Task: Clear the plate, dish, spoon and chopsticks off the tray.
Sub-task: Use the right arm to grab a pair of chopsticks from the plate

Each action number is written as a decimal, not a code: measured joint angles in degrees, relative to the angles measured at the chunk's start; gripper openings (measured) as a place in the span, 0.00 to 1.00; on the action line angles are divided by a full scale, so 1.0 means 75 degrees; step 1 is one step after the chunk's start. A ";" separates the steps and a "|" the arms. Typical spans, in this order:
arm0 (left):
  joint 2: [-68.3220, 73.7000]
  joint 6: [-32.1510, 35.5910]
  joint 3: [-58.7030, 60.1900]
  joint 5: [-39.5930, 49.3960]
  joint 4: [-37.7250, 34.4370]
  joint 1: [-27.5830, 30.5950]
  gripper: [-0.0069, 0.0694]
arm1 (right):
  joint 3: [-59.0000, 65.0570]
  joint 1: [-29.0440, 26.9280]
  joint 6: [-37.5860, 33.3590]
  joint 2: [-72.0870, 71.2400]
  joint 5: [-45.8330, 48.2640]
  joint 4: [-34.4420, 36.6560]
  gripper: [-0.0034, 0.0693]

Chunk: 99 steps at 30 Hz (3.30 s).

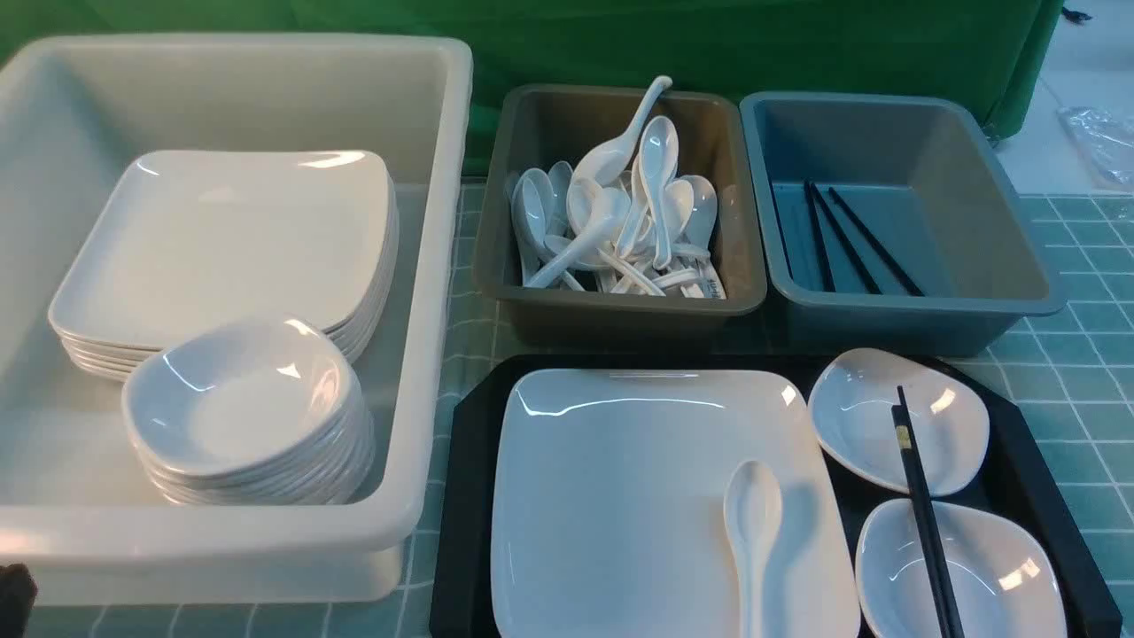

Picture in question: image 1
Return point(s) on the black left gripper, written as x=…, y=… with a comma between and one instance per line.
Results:
x=18, y=593

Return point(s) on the white square rice plate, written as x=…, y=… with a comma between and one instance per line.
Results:
x=608, y=507

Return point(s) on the white ceramic soup spoon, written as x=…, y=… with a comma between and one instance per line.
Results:
x=752, y=514

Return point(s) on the white bowl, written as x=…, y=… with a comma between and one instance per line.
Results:
x=1001, y=578
x=851, y=410

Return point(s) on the black chopstick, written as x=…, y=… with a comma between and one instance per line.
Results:
x=921, y=523
x=818, y=240
x=848, y=247
x=926, y=496
x=896, y=269

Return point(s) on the large white plastic tub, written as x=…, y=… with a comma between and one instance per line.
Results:
x=77, y=508

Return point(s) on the stack of white bowls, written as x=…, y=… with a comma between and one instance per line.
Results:
x=264, y=411

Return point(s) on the stack of white square plates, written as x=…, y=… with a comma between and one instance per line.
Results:
x=189, y=240

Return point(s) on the pile of white soup spoons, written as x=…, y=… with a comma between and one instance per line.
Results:
x=621, y=212

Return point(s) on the olive green plastic bin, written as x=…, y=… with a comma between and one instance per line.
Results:
x=543, y=123

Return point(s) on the blue grey plastic bin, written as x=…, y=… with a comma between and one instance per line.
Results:
x=923, y=177

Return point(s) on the teal checkered table mat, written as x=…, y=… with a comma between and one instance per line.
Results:
x=1070, y=374

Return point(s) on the green cloth backdrop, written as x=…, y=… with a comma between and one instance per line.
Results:
x=983, y=55

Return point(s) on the clear plastic bag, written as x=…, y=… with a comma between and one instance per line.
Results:
x=1104, y=139

